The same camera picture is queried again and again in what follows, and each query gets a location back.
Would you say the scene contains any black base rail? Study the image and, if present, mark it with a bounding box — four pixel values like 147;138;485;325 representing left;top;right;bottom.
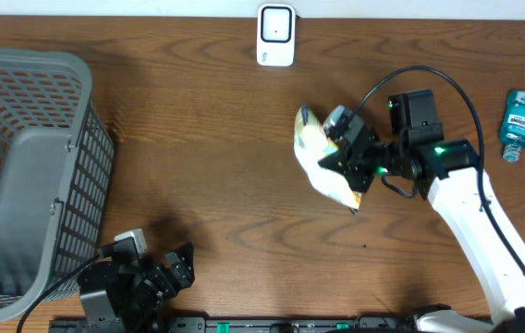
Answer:
48;316;418;333

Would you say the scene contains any teal mouthwash bottle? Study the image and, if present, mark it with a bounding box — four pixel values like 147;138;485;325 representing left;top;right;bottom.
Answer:
499;90;525;163

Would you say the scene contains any grey plastic shopping basket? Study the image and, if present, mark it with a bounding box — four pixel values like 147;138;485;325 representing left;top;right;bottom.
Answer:
0;49;115;322

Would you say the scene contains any yellow snack bag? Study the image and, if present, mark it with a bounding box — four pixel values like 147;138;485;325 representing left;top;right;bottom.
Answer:
294;105;361;213

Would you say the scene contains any white barcode scanner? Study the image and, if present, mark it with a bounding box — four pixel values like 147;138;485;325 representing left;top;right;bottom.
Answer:
256;4;297;67

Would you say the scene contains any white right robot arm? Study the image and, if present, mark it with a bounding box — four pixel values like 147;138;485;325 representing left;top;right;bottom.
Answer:
319;90;525;332

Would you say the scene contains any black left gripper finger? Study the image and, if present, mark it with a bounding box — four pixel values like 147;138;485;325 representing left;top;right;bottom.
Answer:
165;253;188;290
176;243;195;283

